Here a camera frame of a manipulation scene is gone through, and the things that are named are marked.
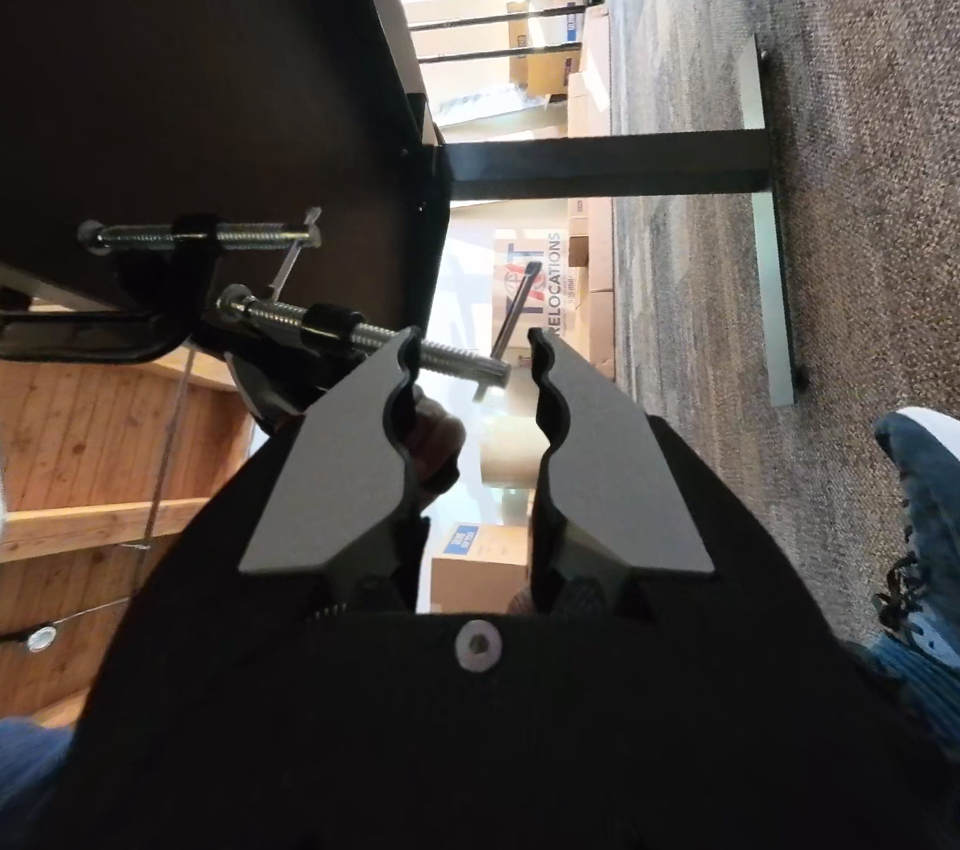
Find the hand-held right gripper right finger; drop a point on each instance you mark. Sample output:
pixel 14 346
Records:
pixel 630 490

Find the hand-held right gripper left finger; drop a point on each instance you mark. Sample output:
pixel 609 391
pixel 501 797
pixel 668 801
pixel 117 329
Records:
pixel 330 490

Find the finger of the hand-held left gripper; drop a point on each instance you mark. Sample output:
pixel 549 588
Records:
pixel 259 392

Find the black C-clamp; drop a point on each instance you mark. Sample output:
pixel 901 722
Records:
pixel 330 325
pixel 150 332

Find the grey desk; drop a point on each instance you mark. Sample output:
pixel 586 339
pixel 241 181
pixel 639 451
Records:
pixel 187 40

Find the cream plastic wrap roll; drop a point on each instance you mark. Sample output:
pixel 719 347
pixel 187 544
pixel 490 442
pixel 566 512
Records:
pixel 510 452

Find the cardboard box with blue label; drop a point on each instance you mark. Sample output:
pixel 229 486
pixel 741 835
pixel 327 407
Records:
pixel 480 565

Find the printed cardboard moving box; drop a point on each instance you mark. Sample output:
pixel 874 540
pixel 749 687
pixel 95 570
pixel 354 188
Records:
pixel 525 295

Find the person's dark sneaker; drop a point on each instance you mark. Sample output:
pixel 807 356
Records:
pixel 930 490

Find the ceiling spot light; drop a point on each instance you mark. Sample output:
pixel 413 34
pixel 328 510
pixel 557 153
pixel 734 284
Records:
pixel 41 638

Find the person's dark blue top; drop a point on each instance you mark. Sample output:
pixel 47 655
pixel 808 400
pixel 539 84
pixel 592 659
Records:
pixel 30 775

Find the stack of cardboard boxes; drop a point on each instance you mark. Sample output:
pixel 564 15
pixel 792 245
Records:
pixel 547 40

